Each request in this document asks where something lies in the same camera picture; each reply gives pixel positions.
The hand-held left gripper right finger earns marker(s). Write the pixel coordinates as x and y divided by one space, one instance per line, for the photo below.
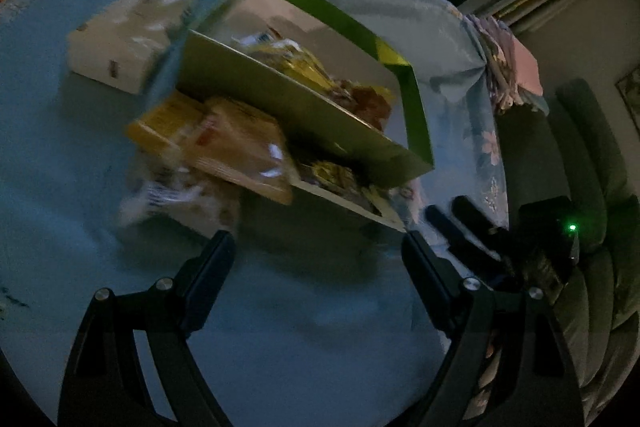
425 272

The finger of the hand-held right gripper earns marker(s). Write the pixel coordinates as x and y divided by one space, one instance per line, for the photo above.
460 239
480 217

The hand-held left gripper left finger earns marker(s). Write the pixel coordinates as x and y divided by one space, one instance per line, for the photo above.
210 272

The pale snack packet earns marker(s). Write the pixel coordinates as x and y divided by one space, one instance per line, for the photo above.
170 202

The orange snack packet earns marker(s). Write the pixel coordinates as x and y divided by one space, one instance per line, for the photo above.
240 147

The yellow green snack packet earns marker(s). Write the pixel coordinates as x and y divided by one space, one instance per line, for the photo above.
332 174

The brown snack packet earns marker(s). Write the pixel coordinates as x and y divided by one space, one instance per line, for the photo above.
365 101

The green cardboard box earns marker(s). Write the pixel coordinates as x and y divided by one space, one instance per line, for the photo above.
280 107

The crinkled yellow snack packet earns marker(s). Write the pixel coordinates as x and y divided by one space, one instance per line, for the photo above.
297 62

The dark green sofa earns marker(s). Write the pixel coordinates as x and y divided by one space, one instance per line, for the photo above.
600 207

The folded pink floral cloth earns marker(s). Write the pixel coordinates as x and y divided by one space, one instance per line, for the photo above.
505 57

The blue floral blanket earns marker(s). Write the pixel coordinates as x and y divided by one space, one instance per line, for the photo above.
75 182

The white tissue pack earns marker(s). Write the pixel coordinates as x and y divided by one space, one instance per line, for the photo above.
125 42

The framed wall picture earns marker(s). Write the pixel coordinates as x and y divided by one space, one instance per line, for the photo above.
631 94

